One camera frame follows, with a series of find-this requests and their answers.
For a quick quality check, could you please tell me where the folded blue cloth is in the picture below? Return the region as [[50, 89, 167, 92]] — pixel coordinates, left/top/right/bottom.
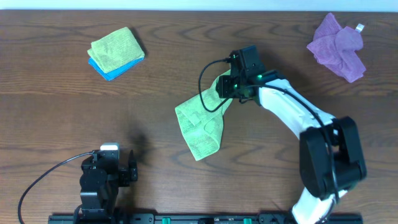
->
[[88, 57, 144, 81]]

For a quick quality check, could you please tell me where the folded green cloth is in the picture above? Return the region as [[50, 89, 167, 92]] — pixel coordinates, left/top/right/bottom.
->
[[87, 27, 145, 73]]

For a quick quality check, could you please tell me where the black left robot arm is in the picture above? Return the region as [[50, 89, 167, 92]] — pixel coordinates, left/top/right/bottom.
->
[[73, 150, 138, 223]]

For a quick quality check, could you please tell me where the black left camera cable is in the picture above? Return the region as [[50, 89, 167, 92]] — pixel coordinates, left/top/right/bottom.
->
[[17, 151, 94, 224]]

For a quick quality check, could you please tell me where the black right camera cable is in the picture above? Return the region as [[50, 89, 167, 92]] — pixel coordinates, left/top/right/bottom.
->
[[198, 58, 341, 218]]

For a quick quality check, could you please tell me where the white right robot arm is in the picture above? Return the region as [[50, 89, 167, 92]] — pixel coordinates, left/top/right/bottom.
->
[[216, 70, 367, 223]]

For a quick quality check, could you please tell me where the black camera cable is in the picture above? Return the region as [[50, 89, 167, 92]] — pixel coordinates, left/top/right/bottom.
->
[[17, 151, 94, 224], [198, 58, 341, 218]]

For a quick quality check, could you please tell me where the green cloth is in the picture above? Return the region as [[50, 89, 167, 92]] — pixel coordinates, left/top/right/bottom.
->
[[175, 80, 232, 161], [87, 27, 145, 73]]

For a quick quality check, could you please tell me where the crumpled purple cloth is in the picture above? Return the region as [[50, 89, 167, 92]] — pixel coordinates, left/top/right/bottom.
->
[[307, 13, 366, 83]]

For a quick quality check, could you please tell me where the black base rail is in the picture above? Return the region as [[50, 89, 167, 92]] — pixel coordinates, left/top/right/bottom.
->
[[48, 213, 363, 224]]

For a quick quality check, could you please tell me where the white cloth label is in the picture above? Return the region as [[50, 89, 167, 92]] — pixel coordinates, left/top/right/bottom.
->
[[355, 24, 364, 33]]

